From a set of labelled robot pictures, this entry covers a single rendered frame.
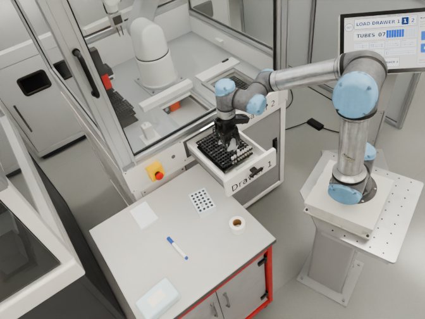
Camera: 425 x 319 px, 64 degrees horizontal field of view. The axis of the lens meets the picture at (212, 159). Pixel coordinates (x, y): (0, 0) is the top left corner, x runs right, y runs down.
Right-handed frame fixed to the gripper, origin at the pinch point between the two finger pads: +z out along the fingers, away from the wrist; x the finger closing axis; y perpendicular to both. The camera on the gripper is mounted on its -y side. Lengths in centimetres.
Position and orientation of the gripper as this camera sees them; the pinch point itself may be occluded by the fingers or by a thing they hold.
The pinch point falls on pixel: (231, 146)
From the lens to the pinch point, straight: 152.5
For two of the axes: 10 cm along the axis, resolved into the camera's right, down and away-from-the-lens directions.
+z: 0.8, 6.5, 7.5
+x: 6.6, 5.3, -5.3
